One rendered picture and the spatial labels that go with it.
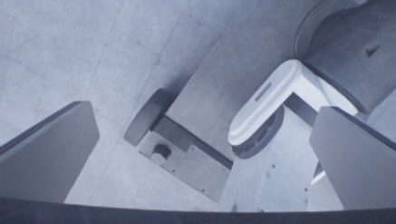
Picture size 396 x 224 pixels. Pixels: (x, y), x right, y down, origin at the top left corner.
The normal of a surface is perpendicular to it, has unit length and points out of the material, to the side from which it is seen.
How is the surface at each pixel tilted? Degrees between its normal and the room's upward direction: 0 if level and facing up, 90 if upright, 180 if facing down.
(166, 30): 0
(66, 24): 0
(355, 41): 49
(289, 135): 43
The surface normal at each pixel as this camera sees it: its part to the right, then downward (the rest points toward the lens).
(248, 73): -0.12, 0.36
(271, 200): 0.42, -0.42
